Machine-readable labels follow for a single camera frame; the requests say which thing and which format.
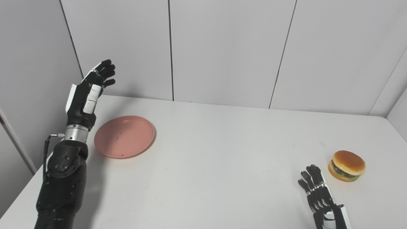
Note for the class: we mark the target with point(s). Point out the pink round plate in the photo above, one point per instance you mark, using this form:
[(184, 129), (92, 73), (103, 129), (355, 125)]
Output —
[(124, 136)]

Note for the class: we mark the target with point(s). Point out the toy hamburger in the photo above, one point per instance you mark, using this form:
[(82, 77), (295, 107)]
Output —
[(347, 166)]

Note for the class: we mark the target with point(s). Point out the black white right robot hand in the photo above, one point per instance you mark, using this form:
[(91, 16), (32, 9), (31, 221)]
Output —
[(327, 206)]

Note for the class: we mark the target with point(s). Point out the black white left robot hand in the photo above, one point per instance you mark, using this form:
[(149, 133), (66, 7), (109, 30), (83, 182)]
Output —
[(83, 101)]

